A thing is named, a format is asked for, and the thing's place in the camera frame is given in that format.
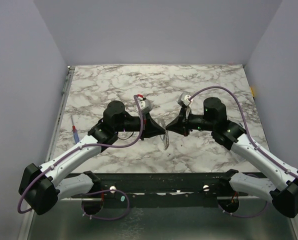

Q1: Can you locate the clear plastic key organizer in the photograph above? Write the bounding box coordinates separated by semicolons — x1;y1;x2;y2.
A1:
157;118;170;151

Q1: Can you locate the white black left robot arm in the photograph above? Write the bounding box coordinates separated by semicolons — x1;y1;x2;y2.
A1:
18;95;165;215

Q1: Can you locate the blue red handled screwdriver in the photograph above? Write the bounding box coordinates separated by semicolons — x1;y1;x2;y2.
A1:
70;115;80;144

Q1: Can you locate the left side metal rail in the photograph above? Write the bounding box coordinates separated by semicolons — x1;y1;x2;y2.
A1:
44;65;76;163

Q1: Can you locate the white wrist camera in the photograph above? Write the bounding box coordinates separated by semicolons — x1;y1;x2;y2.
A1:
136;94;153;115
177;93;192;108

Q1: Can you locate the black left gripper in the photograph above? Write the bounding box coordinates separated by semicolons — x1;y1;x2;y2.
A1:
115;112;166;141

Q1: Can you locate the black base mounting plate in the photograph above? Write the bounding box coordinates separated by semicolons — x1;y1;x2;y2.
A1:
71;169;250;208

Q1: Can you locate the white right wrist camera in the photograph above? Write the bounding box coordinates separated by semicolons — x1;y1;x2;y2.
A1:
177;93;192;108

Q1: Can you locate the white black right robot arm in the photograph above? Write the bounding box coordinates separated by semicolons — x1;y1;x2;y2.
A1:
166;93;298;218

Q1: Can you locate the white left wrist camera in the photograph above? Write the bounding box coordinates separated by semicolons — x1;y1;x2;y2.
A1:
136;94;153;115

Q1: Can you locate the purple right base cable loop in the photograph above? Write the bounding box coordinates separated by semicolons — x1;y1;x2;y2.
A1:
217;194;269;218

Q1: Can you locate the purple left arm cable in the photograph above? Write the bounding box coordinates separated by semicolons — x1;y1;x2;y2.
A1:
17;94;146;215

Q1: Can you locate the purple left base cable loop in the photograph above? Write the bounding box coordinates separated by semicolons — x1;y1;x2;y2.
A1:
80;187;130;221

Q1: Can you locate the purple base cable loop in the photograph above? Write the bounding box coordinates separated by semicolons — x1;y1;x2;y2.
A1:
217;194;269;218
80;187;130;221

